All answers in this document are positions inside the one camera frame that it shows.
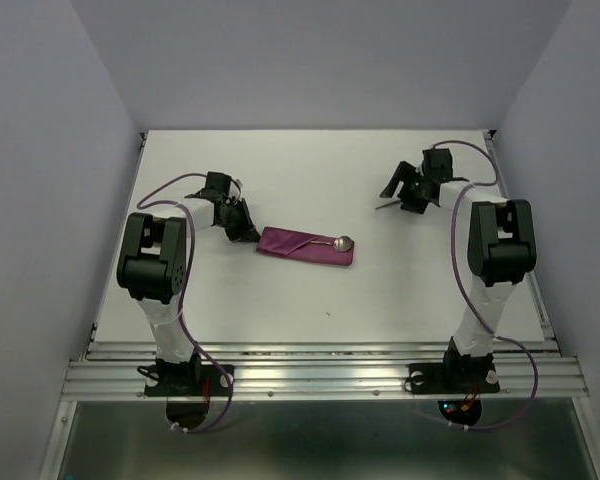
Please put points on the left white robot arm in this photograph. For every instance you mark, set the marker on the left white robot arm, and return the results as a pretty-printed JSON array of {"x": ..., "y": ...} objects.
[{"x": 156, "y": 260}]

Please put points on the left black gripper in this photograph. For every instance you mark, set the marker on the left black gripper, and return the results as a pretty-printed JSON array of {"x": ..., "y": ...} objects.
[{"x": 246, "y": 232}]

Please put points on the aluminium rail frame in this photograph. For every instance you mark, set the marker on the aluminium rail frame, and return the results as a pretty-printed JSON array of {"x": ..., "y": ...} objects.
[{"x": 320, "y": 353}]

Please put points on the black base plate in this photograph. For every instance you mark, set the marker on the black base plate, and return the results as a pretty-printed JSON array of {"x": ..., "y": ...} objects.
[
  {"x": 437, "y": 379},
  {"x": 211, "y": 384}
]

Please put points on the purple cloth napkin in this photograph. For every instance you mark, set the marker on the purple cloth napkin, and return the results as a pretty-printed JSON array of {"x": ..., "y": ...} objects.
[{"x": 288, "y": 244}]

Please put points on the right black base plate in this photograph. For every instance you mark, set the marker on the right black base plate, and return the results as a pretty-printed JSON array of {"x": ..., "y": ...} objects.
[{"x": 437, "y": 379}]

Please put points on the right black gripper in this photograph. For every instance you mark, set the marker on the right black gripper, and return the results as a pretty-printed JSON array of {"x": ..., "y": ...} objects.
[{"x": 404, "y": 171}]

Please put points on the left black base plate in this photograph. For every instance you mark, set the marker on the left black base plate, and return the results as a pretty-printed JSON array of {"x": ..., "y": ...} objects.
[{"x": 211, "y": 384}]

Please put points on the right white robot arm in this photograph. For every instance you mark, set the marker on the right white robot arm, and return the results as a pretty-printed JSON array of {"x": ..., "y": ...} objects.
[{"x": 492, "y": 245}]

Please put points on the silver metal spoon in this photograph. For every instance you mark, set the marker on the silver metal spoon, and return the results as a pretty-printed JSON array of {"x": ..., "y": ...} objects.
[{"x": 340, "y": 244}]

